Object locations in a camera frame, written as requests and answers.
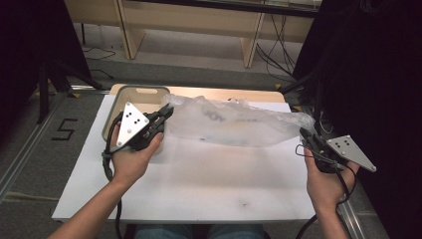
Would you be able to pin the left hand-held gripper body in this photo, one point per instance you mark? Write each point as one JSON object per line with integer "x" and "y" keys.
{"x": 132, "y": 126}

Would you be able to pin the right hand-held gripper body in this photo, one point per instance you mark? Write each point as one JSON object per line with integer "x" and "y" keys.
{"x": 351, "y": 149}

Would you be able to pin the beige bin with grey rim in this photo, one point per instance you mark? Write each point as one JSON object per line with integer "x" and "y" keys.
{"x": 139, "y": 96}

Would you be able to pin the clear smiley plastic bag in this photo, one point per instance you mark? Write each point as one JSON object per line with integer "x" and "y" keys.
{"x": 232, "y": 122}

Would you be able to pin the person's left hand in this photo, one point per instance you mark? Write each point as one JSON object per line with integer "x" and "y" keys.
{"x": 131, "y": 162}

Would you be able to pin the person's right hand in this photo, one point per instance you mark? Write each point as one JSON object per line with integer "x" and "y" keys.
{"x": 326, "y": 189}

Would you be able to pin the black metal stand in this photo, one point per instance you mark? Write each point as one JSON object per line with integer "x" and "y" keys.
{"x": 318, "y": 99}

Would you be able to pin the black curtain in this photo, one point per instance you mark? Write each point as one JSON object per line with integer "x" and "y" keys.
{"x": 33, "y": 40}
{"x": 381, "y": 99}

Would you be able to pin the wooden table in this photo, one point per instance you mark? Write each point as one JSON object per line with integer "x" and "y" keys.
{"x": 265, "y": 94}

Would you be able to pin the white board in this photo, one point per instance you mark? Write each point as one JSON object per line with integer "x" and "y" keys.
{"x": 199, "y": 186}

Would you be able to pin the wooden shelf unit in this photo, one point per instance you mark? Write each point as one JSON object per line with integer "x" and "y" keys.
{"x": 185, "y": 20}

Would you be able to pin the black tripod stand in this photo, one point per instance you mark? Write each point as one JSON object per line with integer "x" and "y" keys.
{"x": 43, "y": 93}

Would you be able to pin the person's blue jeans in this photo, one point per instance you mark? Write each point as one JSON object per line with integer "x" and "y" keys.
{"x": 166, "y": 232}

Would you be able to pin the metal floor rail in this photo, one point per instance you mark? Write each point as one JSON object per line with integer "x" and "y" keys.
{"x": 353, "y": 219}
{"x": 23, "y": 152}

